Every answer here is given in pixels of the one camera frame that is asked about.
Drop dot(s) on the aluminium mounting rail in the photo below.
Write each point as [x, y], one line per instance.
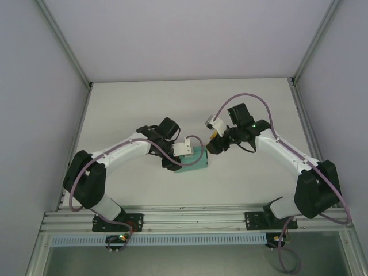
[187, 218]

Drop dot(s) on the left black connector board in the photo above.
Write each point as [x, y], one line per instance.
[115, 238]

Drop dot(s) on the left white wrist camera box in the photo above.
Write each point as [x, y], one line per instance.
[182, 148]

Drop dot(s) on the aluminium table side rail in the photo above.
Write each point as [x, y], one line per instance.
[83, 115]
[302, 115]

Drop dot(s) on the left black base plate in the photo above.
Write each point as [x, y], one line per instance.
[138, 222]

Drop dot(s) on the teal paper box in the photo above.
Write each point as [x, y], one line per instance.
[191, 160]

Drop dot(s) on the right black connector board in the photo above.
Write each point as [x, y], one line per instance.
[271, 243]

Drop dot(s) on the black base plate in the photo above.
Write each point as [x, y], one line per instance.
[250, 221]
[138, 222]

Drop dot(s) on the black connector board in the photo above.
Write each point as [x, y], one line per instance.
[115, 238]
[271, 243]

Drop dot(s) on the grey metal sheet panel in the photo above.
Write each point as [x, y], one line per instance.
[187, 261]

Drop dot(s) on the aluminium lower frame profile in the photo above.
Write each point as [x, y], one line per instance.
[355, 258]
[36, 258]

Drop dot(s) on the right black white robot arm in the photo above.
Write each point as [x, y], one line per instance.
[281, 152]

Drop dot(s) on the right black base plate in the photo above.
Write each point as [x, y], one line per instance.
[250, 221]

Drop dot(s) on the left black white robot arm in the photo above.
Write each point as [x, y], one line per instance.
[126, 152]

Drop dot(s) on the aluminium frame post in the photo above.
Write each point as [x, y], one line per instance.
[67, 47]
[313, 43]

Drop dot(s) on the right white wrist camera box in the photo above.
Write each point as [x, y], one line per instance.
[218, 125]

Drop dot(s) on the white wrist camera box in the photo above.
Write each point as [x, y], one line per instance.
[218, 125]
[182, 148]

